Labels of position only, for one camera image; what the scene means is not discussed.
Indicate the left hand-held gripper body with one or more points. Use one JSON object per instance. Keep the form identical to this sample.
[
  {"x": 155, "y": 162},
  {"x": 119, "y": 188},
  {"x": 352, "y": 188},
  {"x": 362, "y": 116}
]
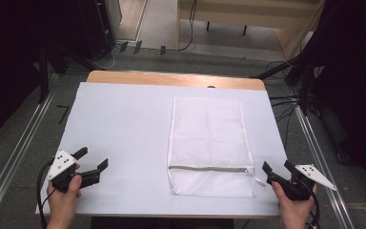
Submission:
[{"x": 61, "y": 163}]

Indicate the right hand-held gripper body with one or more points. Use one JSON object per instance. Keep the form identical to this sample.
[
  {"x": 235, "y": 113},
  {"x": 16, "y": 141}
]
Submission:
[{"x": 298, "y": 187}]

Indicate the white mesh laundry bag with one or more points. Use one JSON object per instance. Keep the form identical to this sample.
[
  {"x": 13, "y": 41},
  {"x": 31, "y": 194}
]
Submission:
[{"x": 209, "y": 136}]

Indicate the person's right hand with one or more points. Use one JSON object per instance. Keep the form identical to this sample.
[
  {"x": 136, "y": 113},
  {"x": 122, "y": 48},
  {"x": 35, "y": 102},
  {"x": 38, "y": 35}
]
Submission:
[{"x": 294, "y": 210}]

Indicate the person's left hand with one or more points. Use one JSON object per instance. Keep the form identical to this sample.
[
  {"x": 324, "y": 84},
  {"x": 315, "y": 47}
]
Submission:
[{"x": 63, "y": 200}]

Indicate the white table cover board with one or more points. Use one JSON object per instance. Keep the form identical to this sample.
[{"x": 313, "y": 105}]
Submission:
[{"x": 124, "y": 127}]

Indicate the black metal stand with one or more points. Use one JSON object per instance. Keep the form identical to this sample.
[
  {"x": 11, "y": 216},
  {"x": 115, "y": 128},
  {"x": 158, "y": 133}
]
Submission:
[
  {"x": 43, "y": 73},
  {"x": 305, "y": 86}
]

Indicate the dark curtain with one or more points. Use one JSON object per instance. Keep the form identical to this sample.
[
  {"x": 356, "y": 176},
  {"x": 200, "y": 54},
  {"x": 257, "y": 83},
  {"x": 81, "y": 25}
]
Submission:
[
  {"x": 9, "y": 47},
  {"x": 359, "y": 79}
]

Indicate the black cabinet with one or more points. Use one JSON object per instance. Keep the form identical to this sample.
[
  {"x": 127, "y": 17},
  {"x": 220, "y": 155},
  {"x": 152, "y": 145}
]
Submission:
[{"x": 97, "y": 28}]

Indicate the light wooden furniture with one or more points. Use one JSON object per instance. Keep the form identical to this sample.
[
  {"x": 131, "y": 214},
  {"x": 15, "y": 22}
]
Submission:
[{"x": 235, "y": 12}]

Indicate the metal floor rail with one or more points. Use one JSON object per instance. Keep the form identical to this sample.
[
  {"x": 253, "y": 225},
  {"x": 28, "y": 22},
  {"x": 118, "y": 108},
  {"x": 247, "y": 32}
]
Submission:
[
  {"x": 16, "y": 152},
  {"x": 313, "y": 150}
]

